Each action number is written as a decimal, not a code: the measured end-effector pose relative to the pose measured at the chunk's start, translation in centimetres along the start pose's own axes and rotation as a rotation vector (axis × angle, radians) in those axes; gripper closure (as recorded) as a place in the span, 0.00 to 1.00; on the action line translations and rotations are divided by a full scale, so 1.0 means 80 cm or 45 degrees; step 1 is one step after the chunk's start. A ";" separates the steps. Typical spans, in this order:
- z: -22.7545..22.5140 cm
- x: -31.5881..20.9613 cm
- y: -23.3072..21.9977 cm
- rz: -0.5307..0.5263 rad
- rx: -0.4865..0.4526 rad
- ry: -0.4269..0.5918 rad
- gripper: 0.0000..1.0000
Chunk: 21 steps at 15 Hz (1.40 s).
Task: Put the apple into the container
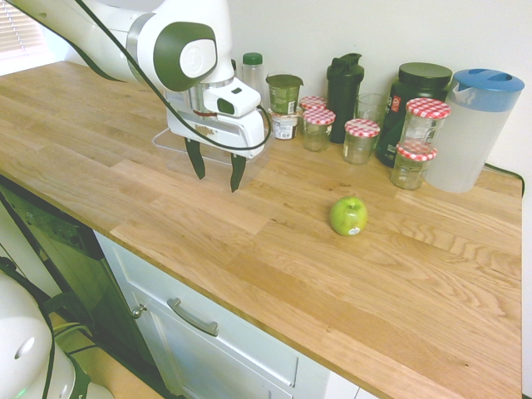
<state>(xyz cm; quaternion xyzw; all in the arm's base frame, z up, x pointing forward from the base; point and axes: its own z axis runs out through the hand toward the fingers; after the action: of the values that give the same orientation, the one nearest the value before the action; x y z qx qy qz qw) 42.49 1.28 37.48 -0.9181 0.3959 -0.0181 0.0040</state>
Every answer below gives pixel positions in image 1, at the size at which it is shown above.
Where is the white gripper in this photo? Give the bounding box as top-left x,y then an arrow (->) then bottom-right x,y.
165,91 -> 268,194

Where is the green apple with sticker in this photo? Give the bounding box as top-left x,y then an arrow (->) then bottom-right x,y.
329,196 -> 369,238

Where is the clear plastic container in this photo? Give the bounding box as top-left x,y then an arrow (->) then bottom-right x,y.
151,127 -> 276,189

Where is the white and brown yogurt pot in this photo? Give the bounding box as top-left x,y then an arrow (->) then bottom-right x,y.
268,108 -> 303,141

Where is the green plastic pot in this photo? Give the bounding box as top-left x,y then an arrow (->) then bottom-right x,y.
265,73 -> 304,116

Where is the glass jar red checked lid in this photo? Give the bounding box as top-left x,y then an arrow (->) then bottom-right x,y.
298,96 -> 329,121
342,118 -> 382,166
302,108 -> 337,153

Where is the clear bottle with green cap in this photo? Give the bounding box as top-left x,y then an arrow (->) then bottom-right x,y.
241,52 -> 264,99

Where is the white drawer front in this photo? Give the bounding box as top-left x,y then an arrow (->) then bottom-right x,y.
93,230 -> 300,390

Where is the black shaker bottle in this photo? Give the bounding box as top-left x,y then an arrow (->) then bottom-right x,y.
326,52 -> 366,145

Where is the clear drinking glass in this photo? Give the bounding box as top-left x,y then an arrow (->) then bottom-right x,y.
355,92 -> 390,126

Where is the dark dishwasher front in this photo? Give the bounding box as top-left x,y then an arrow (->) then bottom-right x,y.
0,174 -> 170,396

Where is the short jar red checked lid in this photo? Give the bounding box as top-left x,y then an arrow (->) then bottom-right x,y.
389,143 -> 438,191

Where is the white cabinet door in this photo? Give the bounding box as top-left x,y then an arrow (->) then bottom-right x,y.
124,286 -> 294,399

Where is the tall jar red checked lid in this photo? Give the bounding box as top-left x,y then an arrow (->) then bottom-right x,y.
401,97 -> 452,155

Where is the black protein powder tub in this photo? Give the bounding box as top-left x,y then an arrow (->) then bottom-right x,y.
375,62 -> 453,170

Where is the white window blind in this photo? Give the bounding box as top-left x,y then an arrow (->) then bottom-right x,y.
0,0 -> 51,62

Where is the frosted pitcher with blue lid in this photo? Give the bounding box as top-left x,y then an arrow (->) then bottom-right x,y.
422,68 -> 525,195

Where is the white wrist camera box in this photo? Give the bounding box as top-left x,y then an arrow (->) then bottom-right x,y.
203,76 -> 263,120

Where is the thick black cable sleeve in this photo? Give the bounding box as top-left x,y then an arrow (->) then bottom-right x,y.
6,0 -> 128,83

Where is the silver drawer handle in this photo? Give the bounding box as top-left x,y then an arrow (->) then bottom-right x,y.
166,297 -> 219,337

